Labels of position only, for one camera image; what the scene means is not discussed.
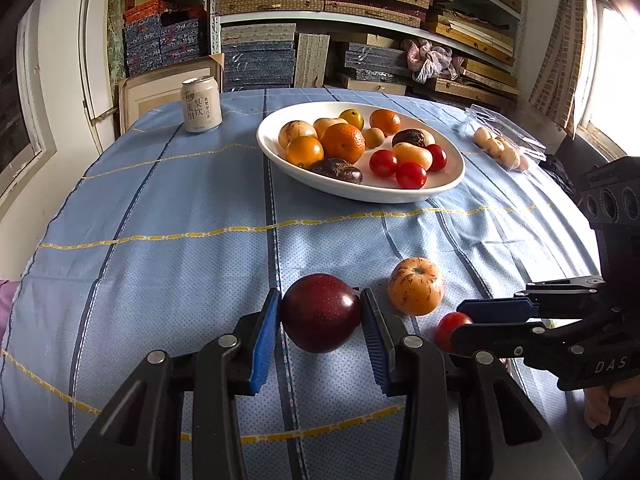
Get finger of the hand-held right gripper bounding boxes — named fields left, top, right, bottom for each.
left=457, top=277, right=608, bottom=324
left=450, top=322, right=601, bottom=361

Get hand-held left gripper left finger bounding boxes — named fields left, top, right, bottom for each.
left=60, top=287, right=282, bottom=480

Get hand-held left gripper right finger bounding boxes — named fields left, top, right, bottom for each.
left=360, top=287, right=583, bottom=480

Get dark red plum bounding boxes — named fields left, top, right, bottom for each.
left=280, top=273, right=363, bottom=354

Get speckled orange apple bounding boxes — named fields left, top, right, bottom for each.
left=388, top=257, right=446, bottom=316

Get white oval plate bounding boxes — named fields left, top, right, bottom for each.
left=256, top=101, right=467, bottom=204

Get dark brown passion fruit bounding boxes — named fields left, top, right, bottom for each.
left=310, top=158, right=364, bottom=184

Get dark purple mangosteen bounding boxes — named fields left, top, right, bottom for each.
left=392, top=129, right=435, bottom=148

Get orange-yellow persimmon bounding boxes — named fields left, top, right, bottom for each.
left=285, top=136, right=325, bottom=169

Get large orange mandarin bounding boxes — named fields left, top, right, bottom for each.
left=320, top=123, right=366, bottom=165

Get tan apple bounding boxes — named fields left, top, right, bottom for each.
left=278, top=120, right=319, bottom=150

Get small orange mandarin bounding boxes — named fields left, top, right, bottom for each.
left=369, top=109, right=402, bottom=136

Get pale beige apple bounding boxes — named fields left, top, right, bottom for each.
left=313, top=117, right=349, bottom=136

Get person's right hand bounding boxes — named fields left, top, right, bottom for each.
left=584, top=377, right=640, bottom=438

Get dark jacket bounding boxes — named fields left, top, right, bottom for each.
left=540, top=152, right=581, bottom=196

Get cluster of small beige longans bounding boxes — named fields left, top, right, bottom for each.
left=472, top=126, right=532, bottom=172

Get sunlit window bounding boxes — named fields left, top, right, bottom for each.
left=575, top=0, right=640, bottom=161

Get brick pattern curtain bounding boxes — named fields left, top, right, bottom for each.
left=529, top=0, right=586, bottom=128

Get white drink can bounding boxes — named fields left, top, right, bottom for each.
left=180, top=76, right=223, bottom=134

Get pink plastic bag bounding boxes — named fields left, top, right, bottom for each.
left=400, top=37, right=466, bottom=85

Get purple floral cloth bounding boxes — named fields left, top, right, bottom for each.
left=0, top=280, right=13, bottom=346

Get stack of grey-blue boxes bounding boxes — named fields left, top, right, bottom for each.
left=345, top=41, right=421, bottom=81
left=221, top=25, right=296, bottom=92

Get upright tan woven boxes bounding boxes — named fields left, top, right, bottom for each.
left=294, top=32, right=331, bottom=89

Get stack of blue floral boxes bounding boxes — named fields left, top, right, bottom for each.
left=122, top=2, right=208, bottom=78

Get white metal shelving unit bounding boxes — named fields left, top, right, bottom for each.
left=207, top=0, right=528, bottom=96

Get white wooden strip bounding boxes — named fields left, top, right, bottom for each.
left=80, top=0, right=108, bottom=156

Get white framed sliding window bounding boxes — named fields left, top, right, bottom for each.
left=0, top=0, right=56, bottom=221

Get shelf of stacked boxes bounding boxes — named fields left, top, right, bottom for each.
left=218, top=0, right=526, bottom=106

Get green marbled board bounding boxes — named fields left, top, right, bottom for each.
left=106, top=0, right=126, bottom=91

